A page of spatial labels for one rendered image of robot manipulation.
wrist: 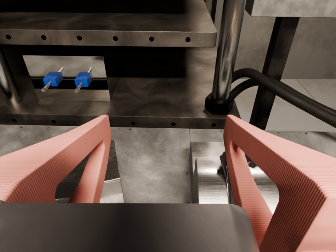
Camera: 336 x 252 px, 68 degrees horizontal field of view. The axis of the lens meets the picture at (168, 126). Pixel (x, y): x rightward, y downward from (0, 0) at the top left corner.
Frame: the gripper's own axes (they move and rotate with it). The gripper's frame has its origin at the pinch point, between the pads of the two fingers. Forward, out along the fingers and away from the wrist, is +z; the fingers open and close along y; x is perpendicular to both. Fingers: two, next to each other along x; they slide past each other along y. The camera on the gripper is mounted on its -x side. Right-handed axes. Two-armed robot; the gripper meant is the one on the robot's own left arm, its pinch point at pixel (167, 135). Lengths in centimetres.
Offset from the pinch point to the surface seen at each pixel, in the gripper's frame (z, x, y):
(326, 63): 248, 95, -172
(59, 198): 20.9, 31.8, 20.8
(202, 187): 18.9, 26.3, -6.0
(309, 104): 49, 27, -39
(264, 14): 75, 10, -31
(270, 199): 17.1, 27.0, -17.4
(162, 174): 34, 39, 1
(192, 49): 124, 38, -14
